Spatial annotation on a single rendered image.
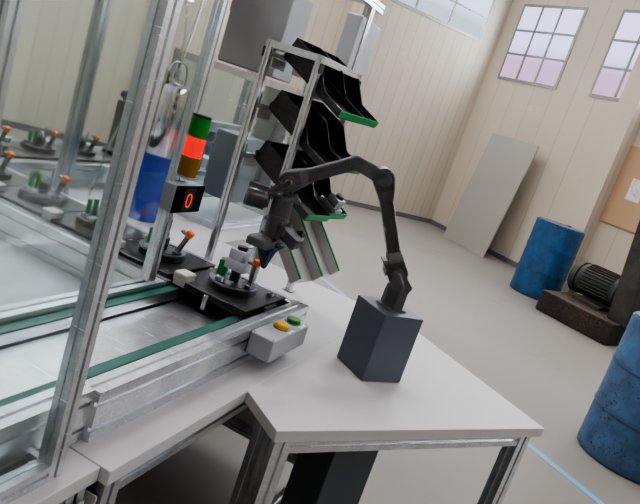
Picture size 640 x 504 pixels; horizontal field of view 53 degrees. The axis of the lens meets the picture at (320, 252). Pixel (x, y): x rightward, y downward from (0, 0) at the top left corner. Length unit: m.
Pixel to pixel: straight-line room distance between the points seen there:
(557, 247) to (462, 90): 4.27
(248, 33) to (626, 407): 3.03
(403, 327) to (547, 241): 6.84
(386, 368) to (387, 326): 0.14
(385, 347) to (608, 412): 2.77
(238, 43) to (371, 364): 1.78
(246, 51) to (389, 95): 7.98
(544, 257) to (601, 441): 4.44
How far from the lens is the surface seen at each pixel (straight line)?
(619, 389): 4.38
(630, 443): 4.38
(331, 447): 1.57
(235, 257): 1.80
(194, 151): 1.63
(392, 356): 1.82
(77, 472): 1.18
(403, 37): 10.94
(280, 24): 3.00
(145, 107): 0.93
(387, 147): 11.12
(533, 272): 8.62
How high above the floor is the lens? 1.55
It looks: 13 degrees down
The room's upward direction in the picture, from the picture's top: 18 degrees clockwise
